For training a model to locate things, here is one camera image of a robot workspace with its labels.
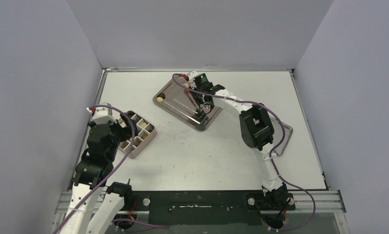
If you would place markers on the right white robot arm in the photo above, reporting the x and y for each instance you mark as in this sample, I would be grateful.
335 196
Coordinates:
257 132

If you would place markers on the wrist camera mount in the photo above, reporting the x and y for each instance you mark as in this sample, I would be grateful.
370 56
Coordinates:
190 77
101 115

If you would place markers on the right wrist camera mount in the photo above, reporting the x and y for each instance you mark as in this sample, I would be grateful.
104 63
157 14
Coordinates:
190 77

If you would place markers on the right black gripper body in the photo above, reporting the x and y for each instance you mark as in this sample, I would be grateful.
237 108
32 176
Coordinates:
200 96

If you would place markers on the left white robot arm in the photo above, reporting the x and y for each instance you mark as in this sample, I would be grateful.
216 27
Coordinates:
89 180

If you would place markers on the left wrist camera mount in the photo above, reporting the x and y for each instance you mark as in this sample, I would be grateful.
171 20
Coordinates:
101 115

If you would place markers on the metal tin lid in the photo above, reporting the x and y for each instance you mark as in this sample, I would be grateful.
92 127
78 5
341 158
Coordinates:
278 134

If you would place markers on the steel chocolate tray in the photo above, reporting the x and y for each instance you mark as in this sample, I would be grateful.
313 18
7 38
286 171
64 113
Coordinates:
180 103

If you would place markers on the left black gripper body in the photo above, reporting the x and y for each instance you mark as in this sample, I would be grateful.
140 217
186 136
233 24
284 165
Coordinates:
120 133

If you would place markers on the cream round swirl chocolate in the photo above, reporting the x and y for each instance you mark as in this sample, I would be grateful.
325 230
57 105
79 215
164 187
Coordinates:
159 100

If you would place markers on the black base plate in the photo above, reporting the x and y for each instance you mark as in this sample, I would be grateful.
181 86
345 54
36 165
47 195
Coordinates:
208 207

